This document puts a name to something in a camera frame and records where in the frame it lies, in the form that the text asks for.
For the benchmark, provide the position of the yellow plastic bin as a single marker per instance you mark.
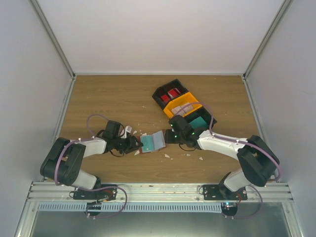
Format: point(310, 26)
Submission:
point(183, 99)

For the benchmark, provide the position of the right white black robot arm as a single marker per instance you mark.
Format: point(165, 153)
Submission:
point(257, 161)

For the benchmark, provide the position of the aluminium front rail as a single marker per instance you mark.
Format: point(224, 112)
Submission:
point(161, 192)

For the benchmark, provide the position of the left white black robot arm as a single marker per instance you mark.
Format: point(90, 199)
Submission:
point(64, 160)

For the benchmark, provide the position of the upper red card stack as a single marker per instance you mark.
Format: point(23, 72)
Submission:
point(173, 93)

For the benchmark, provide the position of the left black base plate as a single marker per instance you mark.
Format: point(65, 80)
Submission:
point(109, 193)

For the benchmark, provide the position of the black bin with red cards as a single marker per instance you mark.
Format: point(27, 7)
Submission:
point(162, 90)

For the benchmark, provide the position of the red card stack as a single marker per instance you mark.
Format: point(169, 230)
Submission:
point(165, 99)
point(173, 93)

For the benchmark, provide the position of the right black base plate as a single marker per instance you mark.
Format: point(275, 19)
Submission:
point(220, 192)

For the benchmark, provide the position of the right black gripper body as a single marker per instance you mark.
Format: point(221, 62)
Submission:
point(178, 139)

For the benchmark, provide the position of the white patterned card stack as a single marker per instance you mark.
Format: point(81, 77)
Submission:
point(182, 109)

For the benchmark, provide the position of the grey slotted cable duct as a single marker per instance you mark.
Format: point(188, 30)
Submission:
point(132, 207)

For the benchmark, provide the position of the lower red card stack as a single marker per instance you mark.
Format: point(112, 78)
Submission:
point(165, 99)

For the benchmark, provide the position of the black bin with teal cards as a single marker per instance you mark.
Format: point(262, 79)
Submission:
point(201, 112)

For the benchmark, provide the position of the brown leather card holder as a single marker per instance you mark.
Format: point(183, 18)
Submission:
point(158, 140)

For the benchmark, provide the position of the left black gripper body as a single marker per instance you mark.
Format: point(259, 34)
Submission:
point(122, 146)

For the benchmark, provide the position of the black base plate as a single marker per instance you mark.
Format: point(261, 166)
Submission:
point(109, 193)
point(220, 192)

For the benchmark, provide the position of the teal card stack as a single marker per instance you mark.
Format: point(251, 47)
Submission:
point(199, 122)

